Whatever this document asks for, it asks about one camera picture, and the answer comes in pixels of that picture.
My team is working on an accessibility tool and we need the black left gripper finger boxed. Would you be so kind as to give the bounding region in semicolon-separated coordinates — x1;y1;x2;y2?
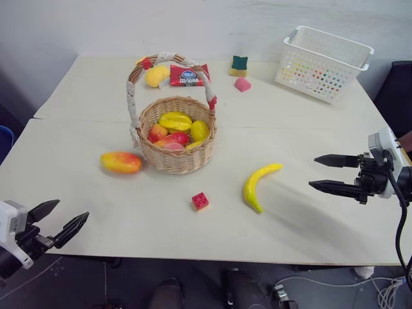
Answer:
26;199;61;223
52;211;90;250

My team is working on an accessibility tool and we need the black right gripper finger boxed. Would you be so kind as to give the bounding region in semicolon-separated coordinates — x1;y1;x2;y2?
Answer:
314;154;360;169
308;180;363;201

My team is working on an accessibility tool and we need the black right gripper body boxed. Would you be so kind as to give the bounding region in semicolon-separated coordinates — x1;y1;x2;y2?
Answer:
356;152;395;205

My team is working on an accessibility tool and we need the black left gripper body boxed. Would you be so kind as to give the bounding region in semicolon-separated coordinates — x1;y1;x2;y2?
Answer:
14;221;56;262

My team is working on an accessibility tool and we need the white perforated plastic basket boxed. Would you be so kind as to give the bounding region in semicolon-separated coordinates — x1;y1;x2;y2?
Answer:
274;25;375;105

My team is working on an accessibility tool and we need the yellow lemon in basket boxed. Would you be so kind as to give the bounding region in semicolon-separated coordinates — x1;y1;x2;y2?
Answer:
190;120;211;142

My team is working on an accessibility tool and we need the blue bin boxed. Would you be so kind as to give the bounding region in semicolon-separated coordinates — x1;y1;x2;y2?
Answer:
0;125;14;159

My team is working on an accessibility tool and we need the orange red mango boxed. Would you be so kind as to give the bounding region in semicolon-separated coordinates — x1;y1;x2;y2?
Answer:
100;151;143;175

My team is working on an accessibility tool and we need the long yellow banana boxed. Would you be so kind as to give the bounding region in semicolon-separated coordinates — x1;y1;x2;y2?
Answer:
243;163;284;214

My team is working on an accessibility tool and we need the pink foam block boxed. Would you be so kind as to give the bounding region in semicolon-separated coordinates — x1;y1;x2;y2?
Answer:
234;77;253;93

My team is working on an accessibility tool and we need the red yellow peach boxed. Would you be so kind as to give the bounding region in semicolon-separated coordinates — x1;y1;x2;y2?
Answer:
147;124;169;143

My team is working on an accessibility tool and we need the red toy building brick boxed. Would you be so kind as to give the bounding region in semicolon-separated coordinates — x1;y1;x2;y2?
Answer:
191;192;211;212

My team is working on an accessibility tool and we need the green and yellow sponge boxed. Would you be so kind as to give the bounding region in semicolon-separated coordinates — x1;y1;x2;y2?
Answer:
230;55;249;78

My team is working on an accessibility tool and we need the red mango with yellow end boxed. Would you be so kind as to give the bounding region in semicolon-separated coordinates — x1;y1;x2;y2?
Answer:
153;132;190;149

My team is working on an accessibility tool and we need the yellow starfruit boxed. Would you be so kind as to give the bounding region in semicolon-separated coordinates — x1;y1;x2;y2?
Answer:
158;111;193;135

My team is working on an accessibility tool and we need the red snack packet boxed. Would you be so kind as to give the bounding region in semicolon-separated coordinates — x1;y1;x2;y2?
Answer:
169;63;212;88

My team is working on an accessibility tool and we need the large yellow mango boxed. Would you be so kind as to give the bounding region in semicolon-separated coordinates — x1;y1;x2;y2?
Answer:
144;64;171;89

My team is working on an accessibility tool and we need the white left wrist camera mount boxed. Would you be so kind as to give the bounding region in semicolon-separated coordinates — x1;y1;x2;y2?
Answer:
0;200;35;270

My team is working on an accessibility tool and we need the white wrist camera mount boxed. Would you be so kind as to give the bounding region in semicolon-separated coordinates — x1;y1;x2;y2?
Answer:
0;200;35;270
368;127;406;199

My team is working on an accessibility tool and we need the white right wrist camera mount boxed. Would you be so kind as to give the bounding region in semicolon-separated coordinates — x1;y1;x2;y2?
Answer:
368;127;406;199

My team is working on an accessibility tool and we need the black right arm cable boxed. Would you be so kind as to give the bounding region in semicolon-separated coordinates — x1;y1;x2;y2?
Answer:
384;160;412;292

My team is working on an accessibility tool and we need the white floor cable bundle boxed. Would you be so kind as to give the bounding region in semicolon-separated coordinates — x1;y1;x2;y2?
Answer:
370;276;405;309

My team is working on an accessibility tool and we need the wicker basket with handle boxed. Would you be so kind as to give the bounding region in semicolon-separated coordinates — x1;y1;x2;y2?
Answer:
126;52;218;175

